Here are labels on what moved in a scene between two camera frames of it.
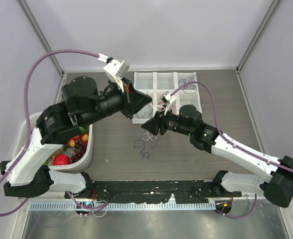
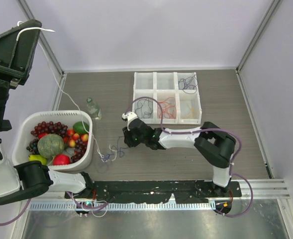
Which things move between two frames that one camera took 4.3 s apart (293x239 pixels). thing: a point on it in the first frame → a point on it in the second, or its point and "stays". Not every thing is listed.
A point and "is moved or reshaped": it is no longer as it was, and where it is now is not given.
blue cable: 146,154 → 102,166
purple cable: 190,88 stays
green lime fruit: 83,130 stays
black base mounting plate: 153,191 stays
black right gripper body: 168,122 → 133,139
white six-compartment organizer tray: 182,86 stays
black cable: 141,114 stays
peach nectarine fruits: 84,137 stays
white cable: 146,136 is moved or reshaped
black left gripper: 133,99 → 9,60
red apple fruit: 61,160 stays
